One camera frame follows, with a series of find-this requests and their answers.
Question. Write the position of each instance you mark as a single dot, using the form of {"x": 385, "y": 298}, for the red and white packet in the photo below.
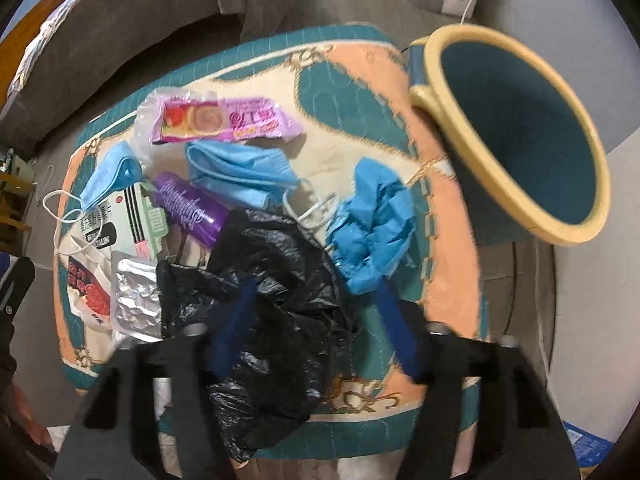
{"x": 87, "y": 285}

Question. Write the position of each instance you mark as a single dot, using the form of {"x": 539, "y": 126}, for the purple bottle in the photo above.
{"x": 185, "y": 205}

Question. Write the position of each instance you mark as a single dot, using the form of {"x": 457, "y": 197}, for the wooden board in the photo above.
{"x": 45, "y": 15}

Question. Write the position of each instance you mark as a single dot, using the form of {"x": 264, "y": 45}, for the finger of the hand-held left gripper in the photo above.
{"x": 17, "y": 285}

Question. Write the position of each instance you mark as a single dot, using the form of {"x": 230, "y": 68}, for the silver foil blister pack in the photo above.
{"x": 135, "y": 300}

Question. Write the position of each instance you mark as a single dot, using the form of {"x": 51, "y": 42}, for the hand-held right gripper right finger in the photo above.
{"x": 397, "y": 330}

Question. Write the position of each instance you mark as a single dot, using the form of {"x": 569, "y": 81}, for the clear plastic wrap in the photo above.
{"x": 143, "y": 120}

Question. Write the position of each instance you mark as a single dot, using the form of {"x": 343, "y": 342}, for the wooden chair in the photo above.
{"x": 12, "y": 195}

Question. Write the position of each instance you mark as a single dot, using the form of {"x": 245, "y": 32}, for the grey bed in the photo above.
{"x": 125, "y": 35}

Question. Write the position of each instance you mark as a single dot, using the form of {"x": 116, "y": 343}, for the folded blue face mask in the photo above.
{"x": 235, "y": 170}

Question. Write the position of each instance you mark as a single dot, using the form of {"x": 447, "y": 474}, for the teal bin with yellow rim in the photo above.
{"x": 525, "y": 125}

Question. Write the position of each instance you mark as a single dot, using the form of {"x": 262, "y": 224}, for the teal and peach printed mat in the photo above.
{"x": 350, "y": 75}

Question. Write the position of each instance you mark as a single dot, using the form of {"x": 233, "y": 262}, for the pink snack wrapper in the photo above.
{"x": 210, "y": 120}

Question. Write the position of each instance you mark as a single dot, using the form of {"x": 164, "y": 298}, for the blue cardboard box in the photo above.
{"x": 587, "y": 442}

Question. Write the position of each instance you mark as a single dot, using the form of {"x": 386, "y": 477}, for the green medicine box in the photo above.
{"x": 135, "y": 220}

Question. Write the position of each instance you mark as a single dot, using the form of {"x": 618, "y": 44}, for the person's left hand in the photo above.
{"x": 30, "y": 415}

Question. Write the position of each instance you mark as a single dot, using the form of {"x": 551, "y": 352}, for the blue nitrile glove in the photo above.
{"x": 375, "y": 210}

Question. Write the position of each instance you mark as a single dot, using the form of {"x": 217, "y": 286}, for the black plastic bag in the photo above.
{"x": 285, "y": 280}

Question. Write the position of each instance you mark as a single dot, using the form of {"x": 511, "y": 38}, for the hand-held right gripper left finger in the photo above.
{"x": 237, "y": 320}

